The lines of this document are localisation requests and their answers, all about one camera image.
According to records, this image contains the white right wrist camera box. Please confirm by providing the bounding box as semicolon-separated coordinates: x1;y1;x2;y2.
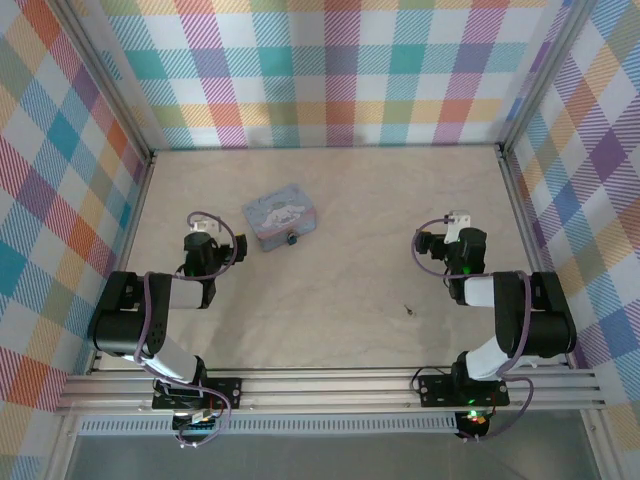
446;209;472;245

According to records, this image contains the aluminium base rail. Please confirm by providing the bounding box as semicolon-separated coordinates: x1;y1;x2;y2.
54;368;609;414

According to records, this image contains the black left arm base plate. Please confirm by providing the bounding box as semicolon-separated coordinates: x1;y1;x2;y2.
151;377;244;411

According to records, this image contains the pastel blue cartoon tin box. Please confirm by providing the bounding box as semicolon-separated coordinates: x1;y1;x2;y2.
241;183;320;254

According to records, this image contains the aluminium side rail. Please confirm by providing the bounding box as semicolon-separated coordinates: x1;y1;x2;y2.
87;149;159;376
497;144;576;371

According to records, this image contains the grey slotted cable duct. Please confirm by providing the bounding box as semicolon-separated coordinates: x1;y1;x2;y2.
77;412;461;435

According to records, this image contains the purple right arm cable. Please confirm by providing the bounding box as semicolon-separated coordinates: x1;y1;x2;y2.
410;214;535;444

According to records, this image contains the aluminium frame post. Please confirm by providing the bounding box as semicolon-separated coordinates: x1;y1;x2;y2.
57;0;157;171
499;0;596;156

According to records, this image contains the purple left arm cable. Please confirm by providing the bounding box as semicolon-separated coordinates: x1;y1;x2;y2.
133;209;239;449

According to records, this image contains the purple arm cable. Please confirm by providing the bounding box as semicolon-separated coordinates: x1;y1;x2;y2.
410;214;535;444
133;209;239;449

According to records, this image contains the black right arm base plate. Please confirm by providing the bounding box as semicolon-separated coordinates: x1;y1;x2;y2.
418;373;511;407

